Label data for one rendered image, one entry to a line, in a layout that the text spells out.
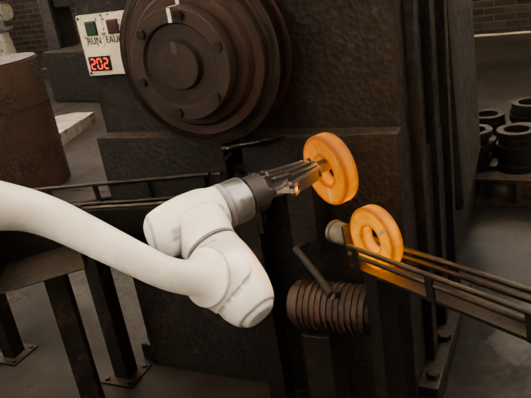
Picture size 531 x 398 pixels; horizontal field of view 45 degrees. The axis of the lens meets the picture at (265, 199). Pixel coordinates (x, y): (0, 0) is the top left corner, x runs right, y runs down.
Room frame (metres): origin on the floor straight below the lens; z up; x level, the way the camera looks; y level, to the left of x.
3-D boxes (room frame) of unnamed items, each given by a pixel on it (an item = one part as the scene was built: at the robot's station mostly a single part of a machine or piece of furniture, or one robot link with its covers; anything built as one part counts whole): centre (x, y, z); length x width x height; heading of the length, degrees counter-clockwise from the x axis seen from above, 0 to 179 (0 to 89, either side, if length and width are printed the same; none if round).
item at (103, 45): (1.97, 0.35, 1.15); 0.26 x 0.02 x 0.18; 62
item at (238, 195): (1.18, 0.06, 0.91); 0.09 x 0.06 x 0.09; 28
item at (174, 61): (1.63, 0.15, 1.11); 0.28 x 0.06 x 0.28; 62
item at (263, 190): (1.21, 0.00, 0.91); 0.09 x 0.08 x 0.07; 118
